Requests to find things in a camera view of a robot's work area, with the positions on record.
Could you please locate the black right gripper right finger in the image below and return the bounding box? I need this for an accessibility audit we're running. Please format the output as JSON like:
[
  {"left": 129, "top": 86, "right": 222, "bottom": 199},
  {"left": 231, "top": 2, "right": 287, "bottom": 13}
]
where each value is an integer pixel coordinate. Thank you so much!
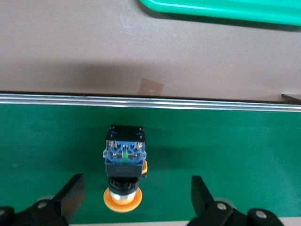
[{"left": 187, "top": 175, "right": 284, "bottom": 226}]

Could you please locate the green belt conveyor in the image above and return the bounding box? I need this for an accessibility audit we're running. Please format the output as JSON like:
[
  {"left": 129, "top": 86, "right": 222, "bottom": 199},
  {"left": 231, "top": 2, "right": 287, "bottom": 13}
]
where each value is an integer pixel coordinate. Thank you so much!
[{"left": 0, "top": 90, "right": 301, "bottom": 224}]

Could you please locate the green plastic tray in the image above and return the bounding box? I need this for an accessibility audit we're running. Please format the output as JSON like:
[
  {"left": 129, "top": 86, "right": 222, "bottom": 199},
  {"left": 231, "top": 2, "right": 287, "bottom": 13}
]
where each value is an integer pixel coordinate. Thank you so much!
[{"left": 137, "top": 0, "right": 301, "bottom": 27}]

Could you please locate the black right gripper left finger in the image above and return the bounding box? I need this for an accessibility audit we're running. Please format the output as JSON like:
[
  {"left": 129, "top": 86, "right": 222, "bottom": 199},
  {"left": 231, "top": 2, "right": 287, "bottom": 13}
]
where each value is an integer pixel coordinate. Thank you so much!
[{"left": 0, "top": 173, "right": 86, "bottom": 226}]

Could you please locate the yellow push button switch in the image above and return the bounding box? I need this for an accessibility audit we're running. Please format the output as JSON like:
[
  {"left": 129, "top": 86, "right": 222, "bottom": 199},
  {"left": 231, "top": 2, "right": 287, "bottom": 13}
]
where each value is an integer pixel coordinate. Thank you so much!
[{"left": 102, "top": 124, "right": 148, "bottom": 213}]

